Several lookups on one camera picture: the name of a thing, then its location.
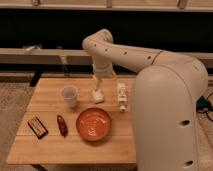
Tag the white plastic bottle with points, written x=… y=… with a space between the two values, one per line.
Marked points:
x=122 y=96

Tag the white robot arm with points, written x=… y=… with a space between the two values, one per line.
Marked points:
x=163 y=100

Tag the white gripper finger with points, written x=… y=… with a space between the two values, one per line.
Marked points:
x=97 y=96

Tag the blue device on floor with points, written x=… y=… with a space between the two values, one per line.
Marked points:
x=203 y=105

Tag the small brown card box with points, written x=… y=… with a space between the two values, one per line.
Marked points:
x=37 y=127

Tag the long wooden bench rail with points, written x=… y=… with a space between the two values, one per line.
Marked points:
x=80 y=57

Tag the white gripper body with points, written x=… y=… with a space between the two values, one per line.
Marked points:
x=98 y=81

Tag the clear plastic cup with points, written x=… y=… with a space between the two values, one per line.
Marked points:
x=69 y=94

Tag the wooden table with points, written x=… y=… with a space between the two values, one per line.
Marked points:
x=47 y=103

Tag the dark red pepper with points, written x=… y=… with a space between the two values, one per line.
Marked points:
x=62 y=125

